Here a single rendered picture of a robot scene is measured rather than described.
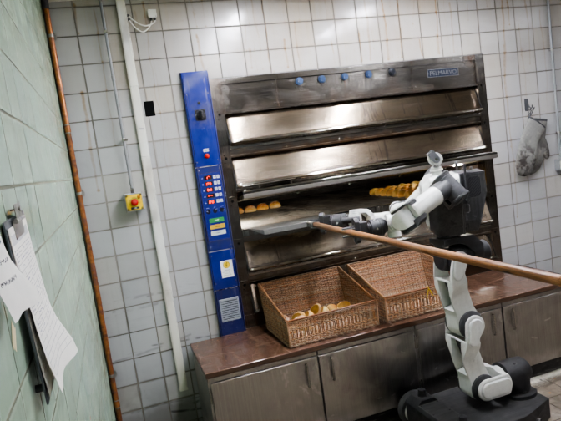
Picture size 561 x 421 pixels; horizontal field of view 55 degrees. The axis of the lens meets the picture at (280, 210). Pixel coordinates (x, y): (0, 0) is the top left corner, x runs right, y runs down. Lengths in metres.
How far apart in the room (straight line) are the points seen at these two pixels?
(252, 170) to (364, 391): 1.43
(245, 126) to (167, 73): 0.54
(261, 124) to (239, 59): 0.41
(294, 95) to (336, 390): 1.76
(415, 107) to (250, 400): 2.13
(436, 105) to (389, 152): 0.47
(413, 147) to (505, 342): 1.36
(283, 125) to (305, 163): 0.27
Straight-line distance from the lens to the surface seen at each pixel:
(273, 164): 3.34
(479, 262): 1.81
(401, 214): 2.43
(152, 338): 3.33
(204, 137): 3.21
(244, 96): 3.33
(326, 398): 3.11
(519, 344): 3.71
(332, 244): 3.49
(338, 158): 3.49
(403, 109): 3.73
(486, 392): 3.07
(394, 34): 3.77
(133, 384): 3.41
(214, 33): 3.35
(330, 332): 3.11
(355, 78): 3.60
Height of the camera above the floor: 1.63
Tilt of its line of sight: 6 degrees down
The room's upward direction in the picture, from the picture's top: 8 degrees counter-clockwise
